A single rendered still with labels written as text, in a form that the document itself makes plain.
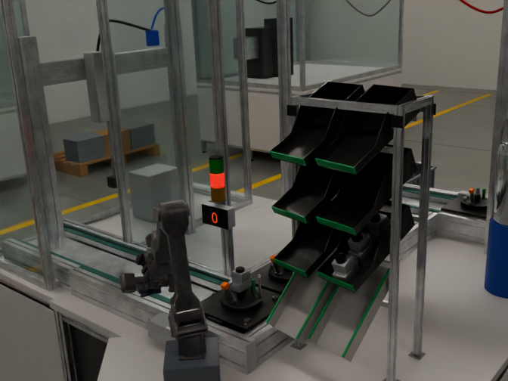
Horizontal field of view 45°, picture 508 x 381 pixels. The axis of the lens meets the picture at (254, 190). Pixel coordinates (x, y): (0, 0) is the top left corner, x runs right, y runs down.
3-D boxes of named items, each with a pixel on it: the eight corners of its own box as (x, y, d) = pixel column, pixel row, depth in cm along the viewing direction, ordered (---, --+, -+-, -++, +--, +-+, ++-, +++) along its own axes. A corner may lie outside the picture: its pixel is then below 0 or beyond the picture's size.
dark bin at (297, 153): (305, 166, 160) (296, 144, 156) (272, 158, 170) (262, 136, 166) (370, 107, 172) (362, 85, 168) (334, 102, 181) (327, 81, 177)
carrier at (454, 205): (493, 222, 268) (495, 195, 264) (440, 212, 282) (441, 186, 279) (512, 206, 285) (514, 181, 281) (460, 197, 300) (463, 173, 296)
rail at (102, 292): (247, 375, 183) (246, 343, 180) (71, 295, 238) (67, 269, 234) (258, 367, 187) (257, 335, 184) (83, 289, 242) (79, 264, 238)
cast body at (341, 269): (348, 286, 163) (340, 267, 159) (334, 282, 166) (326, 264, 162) (363, 264, 167) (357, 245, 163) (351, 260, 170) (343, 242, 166)
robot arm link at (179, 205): (187, 199, 155) (181, 199, 161) (159, 204, 152) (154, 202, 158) (204, 323, 157) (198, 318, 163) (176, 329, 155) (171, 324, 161)
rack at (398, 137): (394, 388, 174) (403, 108, 150) (289, 346, 197) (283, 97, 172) (425, 354, 190) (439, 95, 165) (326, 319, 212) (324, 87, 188)
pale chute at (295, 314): (305, 345, 174) (296, 339, 172) (274, 327, 184) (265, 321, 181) (351, 259, 180) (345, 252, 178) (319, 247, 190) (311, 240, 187)
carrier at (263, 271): (295, 302, 206) (294, 267, 202) (240, 283, 221) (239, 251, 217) (334, 276, 224) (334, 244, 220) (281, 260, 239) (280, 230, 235)
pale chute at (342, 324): (351, 362, 165) (342, 357, 162) (315, 343, 175) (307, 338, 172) (398, 272, 171) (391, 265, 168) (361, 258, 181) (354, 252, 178)
